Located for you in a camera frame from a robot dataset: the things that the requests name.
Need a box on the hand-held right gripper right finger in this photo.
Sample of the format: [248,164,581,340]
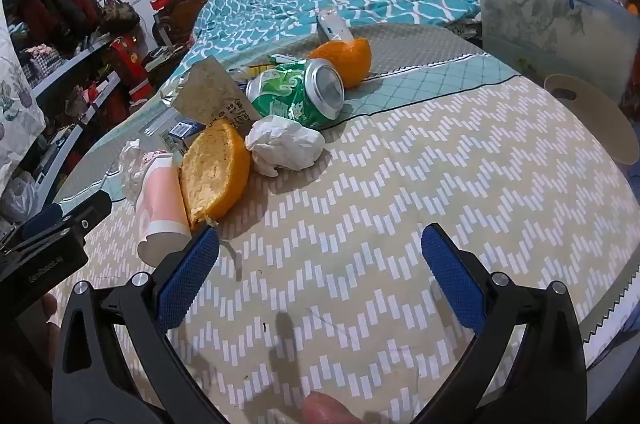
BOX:
[415,224,588,424]

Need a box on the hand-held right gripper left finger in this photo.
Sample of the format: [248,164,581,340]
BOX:
[51,224,226,424]

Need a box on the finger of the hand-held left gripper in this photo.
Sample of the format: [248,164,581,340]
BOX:
[20,190,113,245]

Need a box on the clear plastic wrapper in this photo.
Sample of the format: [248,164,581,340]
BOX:
[117,139,173,201]

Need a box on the pink paper cup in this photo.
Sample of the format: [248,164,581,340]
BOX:
[137,156,193,265]

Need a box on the large orange peel half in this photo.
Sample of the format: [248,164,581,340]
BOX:
[179,119,252,231]

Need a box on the white tissue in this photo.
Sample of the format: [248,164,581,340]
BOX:
[243,115,326,177]

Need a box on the crushed green soda can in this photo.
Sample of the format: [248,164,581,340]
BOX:
[245,58,347,132]

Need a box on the small orange peel half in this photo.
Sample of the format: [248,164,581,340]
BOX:
[306,37,373,89]

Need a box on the person's left hand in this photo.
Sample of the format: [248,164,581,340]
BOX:
[42,293,63,341]

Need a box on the person's right hand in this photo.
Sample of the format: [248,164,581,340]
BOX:
[304,391,363,424]

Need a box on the floral cloth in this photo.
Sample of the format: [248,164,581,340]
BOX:
[0,16,47,192]

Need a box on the chevron patterned bed sheet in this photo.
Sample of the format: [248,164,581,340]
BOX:
[50,22,640,424]

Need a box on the small blue carton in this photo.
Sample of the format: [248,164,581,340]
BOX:
[166,119,207,145]

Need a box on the grey shelf rack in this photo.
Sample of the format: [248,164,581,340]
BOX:
[0,0,157,225]

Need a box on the red bag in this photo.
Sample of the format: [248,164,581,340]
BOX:
[107,36,155,105]

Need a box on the brown handbag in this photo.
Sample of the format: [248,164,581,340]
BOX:
[99,0,142,35]

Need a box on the green yellow wrapper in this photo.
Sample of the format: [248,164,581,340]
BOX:
[247,54,307,80]

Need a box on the small white box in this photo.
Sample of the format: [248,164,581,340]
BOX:
[315,8,354,45]

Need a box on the clear storage box blue handle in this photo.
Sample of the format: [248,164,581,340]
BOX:
[462,0,632,80]

